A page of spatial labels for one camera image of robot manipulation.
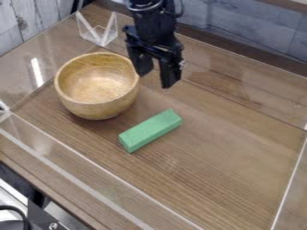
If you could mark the clear acrylic corner bracket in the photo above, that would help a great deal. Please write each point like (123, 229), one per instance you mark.
(99, 35)

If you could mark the green rectangular block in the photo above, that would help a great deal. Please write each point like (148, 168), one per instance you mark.
(148, 130)

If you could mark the wooden bowl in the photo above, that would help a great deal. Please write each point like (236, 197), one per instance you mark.
(96, 85)

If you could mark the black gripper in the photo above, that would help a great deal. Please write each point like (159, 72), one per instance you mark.
(150, 39)

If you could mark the black metal frame bracket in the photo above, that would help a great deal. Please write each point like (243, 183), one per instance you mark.
(27, 209)

